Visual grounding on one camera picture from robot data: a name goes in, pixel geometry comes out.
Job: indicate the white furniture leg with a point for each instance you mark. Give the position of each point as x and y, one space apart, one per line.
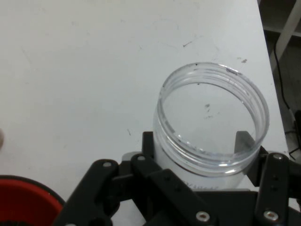
287 28

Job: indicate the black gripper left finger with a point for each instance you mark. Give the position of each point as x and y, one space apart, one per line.
94 188

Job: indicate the tall clear jar black seeds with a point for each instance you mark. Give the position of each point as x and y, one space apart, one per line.
211 181

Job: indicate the red bowl with black seeds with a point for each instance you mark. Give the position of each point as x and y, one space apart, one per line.
23 202

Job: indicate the white low shelf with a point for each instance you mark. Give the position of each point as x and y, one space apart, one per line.
268 14

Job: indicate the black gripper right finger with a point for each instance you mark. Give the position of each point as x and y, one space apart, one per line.
275 188

